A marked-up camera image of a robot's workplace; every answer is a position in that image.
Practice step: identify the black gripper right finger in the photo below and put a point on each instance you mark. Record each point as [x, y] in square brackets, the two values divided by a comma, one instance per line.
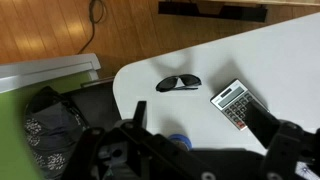
[261, 125]

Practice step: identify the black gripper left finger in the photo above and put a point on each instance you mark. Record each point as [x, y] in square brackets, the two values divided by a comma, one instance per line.
[140, 113]

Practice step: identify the silver calculator with dark keys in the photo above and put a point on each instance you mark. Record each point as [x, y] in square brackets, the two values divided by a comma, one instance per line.
[230, 96]

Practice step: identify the black sunglasses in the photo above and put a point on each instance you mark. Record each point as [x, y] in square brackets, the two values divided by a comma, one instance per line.
[166, 84]

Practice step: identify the blue tape roll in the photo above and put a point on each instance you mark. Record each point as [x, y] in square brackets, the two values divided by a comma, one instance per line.
[184, 138]

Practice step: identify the dark floral patterned cushion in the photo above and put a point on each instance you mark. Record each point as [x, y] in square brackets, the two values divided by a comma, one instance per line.
[53, 130]

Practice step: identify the black furniture base bar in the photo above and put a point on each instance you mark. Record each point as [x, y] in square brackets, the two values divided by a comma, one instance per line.
[213, 11]

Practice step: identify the white bench frame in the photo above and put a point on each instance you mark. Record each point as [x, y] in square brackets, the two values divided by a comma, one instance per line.
[50, 68]

